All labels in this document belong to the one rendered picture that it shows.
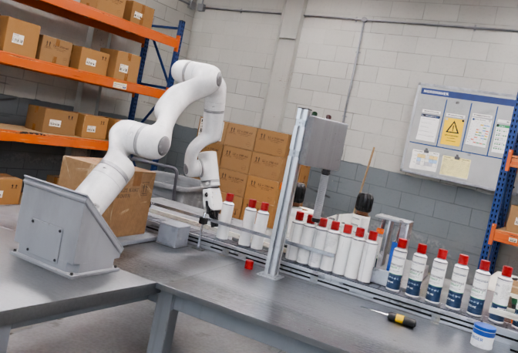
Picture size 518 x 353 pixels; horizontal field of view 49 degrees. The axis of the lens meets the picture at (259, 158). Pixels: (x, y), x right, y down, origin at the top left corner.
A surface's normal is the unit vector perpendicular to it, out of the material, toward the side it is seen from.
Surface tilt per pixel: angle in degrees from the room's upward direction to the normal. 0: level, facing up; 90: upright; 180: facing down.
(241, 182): 90
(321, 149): 90
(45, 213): 90
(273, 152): 91
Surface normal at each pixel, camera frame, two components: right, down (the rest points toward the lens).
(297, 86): -0.52, -0.06
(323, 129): 0.49, 0.15
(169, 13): 0.83, 0.20
